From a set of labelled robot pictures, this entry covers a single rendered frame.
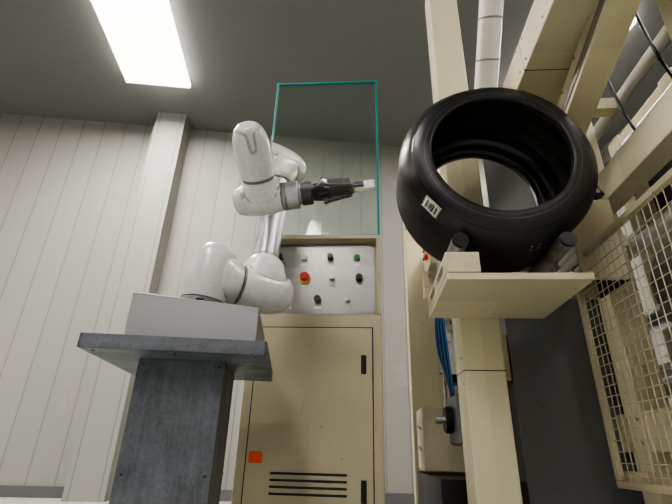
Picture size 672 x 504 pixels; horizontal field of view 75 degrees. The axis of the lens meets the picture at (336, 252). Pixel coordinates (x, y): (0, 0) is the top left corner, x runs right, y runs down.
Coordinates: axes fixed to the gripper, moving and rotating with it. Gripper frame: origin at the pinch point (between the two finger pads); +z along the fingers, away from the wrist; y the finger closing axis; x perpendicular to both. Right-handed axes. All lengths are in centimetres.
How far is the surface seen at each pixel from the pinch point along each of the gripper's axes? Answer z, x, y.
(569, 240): 50, 32, -11
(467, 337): 27, 46, 26
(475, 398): 25, 65, 26
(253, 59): -66, -262, 170
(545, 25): 65, -40, -16
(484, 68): 77, -96, 54
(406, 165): 12.7, 0.8, -9.0
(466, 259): 22.3, 34.0, -11.0
